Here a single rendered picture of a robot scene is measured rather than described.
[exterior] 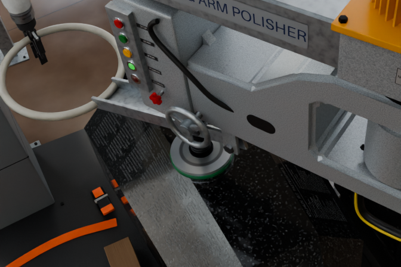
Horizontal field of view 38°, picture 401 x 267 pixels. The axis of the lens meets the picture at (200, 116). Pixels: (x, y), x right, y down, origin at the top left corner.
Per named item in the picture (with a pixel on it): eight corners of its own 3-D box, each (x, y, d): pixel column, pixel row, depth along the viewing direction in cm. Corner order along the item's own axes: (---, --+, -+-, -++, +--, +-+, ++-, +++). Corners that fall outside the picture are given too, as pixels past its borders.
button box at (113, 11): (155, 87, 168) (134, 9, 147) (149, 93, 167) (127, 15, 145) (134, 77, 172) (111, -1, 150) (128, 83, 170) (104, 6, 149)
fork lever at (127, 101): (275, 114, 177) (270, 101, 174) (240, 158, 168) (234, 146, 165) (124, 80, 222) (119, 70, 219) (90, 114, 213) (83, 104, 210)
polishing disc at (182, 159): (234, 126, 206) (234, 124, 205) (230, 176, 192) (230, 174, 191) (175, 126, 209) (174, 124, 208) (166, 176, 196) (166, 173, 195)
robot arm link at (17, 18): (14, 18, 219) (19, 30, 224) (35, 6, 222) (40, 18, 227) (3, 6, 224) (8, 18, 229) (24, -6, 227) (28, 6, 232)
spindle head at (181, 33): (283, 107, 175) (278, -16, 141) (242, 159, 164) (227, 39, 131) (186, 66, 191) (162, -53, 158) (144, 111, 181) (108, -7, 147)
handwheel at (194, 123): (230, 134, 167) (225, 98, 156) (209, 158, 162) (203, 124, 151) (188, 114, 174) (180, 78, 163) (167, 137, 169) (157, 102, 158)
